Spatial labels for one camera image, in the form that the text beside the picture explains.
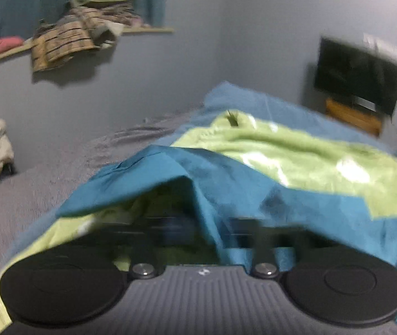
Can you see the black television screen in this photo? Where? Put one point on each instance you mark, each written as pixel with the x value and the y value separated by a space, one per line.
pixel 355 69

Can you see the blue pillow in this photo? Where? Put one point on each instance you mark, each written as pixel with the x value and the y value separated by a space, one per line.
pixel 254 101

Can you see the wooden television stand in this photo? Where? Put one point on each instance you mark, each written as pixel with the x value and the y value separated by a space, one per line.
pixel 355 117

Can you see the green printed blanket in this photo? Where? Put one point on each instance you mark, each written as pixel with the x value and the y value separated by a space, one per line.
pixel 289 146

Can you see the teal curtain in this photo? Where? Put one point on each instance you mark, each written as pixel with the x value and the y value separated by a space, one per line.
pixel 20 3

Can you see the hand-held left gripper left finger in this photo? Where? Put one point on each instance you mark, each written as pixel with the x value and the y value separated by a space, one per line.
pixel 149 228

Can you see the pile of striped clothes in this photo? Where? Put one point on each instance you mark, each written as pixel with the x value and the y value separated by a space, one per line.
pixel 66 38

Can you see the grey bed cover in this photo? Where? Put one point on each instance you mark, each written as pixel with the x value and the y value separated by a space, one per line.
pixel 45 188

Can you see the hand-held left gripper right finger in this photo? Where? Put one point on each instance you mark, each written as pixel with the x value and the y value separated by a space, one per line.
pixel 254 231

